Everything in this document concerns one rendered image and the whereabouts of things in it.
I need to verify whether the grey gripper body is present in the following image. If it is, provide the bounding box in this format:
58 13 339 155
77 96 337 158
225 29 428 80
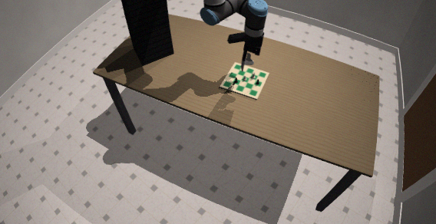
244 32 265 55

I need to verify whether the green and cream chessboard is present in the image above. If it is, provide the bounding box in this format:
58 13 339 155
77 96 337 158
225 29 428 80
220 62 269 100

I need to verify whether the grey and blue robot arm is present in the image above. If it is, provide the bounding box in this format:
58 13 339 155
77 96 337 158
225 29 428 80
200 0 268 44

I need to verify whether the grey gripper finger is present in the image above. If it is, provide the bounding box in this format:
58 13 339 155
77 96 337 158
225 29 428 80
241 48 254 71

